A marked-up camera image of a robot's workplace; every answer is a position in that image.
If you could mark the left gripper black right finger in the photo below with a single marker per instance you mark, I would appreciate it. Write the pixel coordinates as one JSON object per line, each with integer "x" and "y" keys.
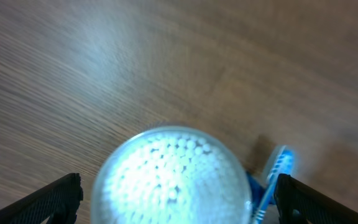
{"x": 299, "y": 203}

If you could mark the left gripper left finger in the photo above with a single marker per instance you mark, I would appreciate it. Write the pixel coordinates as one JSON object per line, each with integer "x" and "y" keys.
{"x": 56, "y": 203}

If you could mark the blue razor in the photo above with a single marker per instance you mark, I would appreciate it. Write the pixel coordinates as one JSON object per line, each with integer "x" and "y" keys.
{"x": 256, "y": 189}

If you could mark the blue white toothbrush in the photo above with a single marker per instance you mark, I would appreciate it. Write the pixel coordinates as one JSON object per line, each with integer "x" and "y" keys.
{"x": 281, "y": 161}

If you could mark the white cotton swab jar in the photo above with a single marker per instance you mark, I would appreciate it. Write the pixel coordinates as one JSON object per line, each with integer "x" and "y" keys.
{"x": 171, "y": 174}

